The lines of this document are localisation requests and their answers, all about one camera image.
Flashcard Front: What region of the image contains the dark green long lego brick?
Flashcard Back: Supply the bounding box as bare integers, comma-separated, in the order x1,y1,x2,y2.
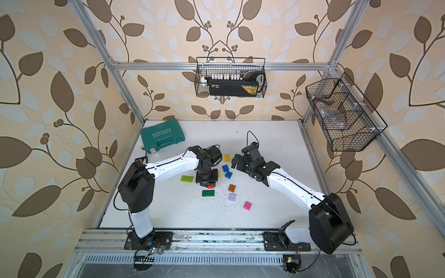
202,190,215,198

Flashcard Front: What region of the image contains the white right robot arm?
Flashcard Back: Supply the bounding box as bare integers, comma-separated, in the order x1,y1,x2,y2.
231,142,354,254

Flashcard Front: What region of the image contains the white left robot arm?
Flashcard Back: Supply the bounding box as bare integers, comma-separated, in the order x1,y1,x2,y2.
117,145,223,250

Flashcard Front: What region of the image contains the lime green long lego brick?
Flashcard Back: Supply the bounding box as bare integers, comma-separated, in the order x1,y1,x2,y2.
180,176,194,183

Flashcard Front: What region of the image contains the orange lego brick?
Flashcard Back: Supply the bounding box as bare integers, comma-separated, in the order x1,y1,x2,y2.
228,185,236,193

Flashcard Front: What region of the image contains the lilac lego brick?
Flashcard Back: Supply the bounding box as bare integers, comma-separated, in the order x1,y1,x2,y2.
228,193,236,202

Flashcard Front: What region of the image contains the pink lego brick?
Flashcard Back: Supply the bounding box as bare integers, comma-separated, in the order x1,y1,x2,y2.
243,201,252,211

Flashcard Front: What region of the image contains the green plastic tool case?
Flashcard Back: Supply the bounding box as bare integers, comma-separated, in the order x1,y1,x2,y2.
140,119,185,154

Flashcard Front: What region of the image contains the black battery charger in basket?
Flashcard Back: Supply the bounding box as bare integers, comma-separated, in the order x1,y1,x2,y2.
195,71,267,97

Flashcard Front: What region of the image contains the plastic bag in basket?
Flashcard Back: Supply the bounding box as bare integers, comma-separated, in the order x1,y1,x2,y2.
315,101,346,125

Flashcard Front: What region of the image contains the black wire basket back wall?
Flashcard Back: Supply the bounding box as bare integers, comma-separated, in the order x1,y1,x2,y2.
194,56,267,98

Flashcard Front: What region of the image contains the black wire basket wall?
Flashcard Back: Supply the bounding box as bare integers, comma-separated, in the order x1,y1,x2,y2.
305,73,388,152
194,56,267,98

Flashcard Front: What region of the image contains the black wire basket right wall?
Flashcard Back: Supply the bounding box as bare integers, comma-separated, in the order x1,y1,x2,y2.
305,73,388,152

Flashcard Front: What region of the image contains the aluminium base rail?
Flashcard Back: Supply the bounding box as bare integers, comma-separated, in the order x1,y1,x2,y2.
74,228,362,266

